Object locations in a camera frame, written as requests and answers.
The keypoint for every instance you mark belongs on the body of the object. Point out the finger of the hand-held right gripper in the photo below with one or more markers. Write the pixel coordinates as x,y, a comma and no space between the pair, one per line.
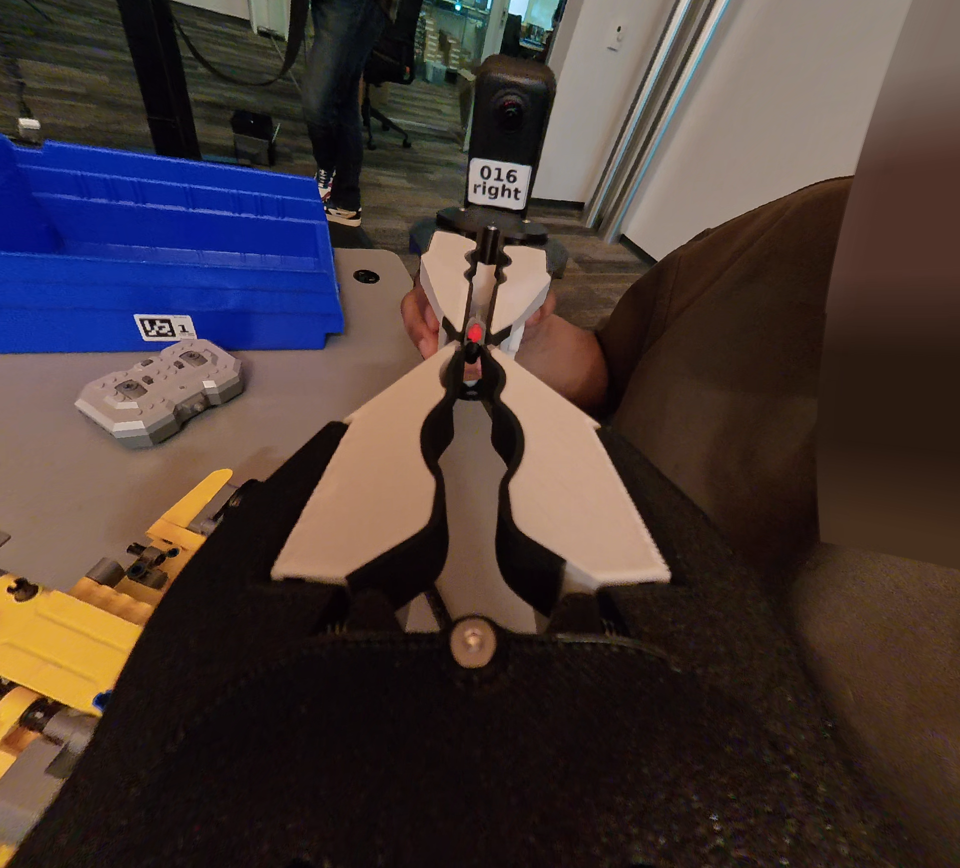
525,283
446,275

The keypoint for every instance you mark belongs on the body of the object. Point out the grey toy remote control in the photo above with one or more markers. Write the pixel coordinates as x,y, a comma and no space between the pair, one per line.
161,388

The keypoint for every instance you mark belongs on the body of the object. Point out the black office chair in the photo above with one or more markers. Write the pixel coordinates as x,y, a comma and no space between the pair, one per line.
397,42

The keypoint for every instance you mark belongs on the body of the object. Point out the red black toy axle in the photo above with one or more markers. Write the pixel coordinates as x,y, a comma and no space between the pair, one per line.
474,333

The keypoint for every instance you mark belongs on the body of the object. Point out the white wall device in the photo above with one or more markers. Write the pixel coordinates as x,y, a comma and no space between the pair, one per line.
616,36

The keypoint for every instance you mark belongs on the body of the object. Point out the black metal pole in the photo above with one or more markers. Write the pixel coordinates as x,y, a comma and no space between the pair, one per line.
150,42

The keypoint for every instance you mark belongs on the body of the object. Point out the blue plastic bin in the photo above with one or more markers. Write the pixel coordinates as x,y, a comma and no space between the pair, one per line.
187,268

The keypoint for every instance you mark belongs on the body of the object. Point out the metal door frame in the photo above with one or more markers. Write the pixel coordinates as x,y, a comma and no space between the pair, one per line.
675,57

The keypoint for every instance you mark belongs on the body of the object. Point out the black box on floor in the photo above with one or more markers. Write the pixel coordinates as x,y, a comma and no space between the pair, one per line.
253,132

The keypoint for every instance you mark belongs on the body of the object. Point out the yellow toy brick vehicle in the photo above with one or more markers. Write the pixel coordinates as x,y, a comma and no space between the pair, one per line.
60,628

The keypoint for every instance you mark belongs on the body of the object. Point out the person's brown shirt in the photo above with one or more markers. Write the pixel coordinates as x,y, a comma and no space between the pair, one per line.
735,358

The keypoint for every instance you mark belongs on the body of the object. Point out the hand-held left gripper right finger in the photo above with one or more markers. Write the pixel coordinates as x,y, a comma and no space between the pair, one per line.
585,500

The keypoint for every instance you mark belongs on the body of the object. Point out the person's grey trousers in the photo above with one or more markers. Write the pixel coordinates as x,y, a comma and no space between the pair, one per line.
885,658

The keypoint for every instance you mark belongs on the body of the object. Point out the person's right hand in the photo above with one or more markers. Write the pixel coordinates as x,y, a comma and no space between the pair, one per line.
570,365

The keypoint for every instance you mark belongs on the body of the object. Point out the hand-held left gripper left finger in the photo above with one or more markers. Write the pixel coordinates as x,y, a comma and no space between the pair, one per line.
360,493

